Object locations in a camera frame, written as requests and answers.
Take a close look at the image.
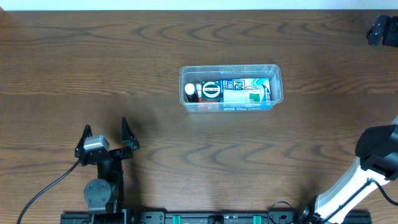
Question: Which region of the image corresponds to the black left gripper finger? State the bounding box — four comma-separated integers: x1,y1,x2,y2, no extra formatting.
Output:
121,117,139,150
75,124,93,152

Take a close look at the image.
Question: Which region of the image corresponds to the dark bottle white cap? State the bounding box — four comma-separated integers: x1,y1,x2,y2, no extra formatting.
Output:
184,83,198,103

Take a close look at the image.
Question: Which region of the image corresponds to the red white medicine box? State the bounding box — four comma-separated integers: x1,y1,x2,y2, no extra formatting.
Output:
195,83,219,112

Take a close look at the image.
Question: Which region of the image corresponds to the dark green square box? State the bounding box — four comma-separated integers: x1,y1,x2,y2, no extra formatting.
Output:
201,81,222,102

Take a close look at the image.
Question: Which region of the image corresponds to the white green medicine box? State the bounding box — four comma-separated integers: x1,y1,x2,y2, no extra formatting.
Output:
223,90,262,103

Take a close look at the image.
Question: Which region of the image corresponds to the blue fever patch box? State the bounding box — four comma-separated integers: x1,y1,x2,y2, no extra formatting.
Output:
220,78,273,111

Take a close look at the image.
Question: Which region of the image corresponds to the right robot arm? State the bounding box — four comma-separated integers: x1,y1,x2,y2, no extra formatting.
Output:
295,124,397,223

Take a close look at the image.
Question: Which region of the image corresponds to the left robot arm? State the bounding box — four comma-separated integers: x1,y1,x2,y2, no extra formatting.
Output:
75,117,140,223

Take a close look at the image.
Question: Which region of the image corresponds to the clear plastic container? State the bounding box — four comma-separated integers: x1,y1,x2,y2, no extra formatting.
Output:
179,64,284,113

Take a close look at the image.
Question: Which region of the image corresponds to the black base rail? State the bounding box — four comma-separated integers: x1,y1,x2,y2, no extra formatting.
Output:
60,210,373,224

